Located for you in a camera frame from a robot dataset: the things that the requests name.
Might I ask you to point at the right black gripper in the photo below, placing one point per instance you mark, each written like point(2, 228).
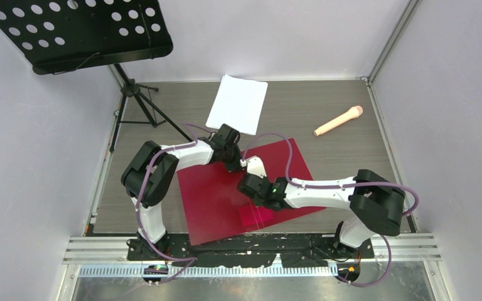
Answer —
point(257, 203)

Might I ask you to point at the aluminium rail frame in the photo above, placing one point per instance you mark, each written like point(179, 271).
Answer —
point(124, 256)

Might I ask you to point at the beige toy microphone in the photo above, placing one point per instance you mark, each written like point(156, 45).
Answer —
point(352, 113)

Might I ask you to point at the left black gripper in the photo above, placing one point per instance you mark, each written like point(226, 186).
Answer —
point(236, 165)

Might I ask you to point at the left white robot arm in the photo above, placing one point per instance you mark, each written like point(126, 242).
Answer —
point(149, 175)

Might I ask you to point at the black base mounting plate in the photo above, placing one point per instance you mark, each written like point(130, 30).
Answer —
point(294, 250)

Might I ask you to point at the red plastic folder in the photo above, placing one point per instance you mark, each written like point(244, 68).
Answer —
point(213, 207)

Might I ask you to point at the black perforated music stand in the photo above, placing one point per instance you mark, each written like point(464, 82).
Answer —
point(63, 37)

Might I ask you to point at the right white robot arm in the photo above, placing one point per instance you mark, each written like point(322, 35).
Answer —
point(377, 205)

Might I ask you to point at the white paper sheets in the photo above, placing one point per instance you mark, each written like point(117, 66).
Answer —
point(238, 103)

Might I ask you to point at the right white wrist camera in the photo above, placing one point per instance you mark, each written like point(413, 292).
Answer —
point(254, 165)

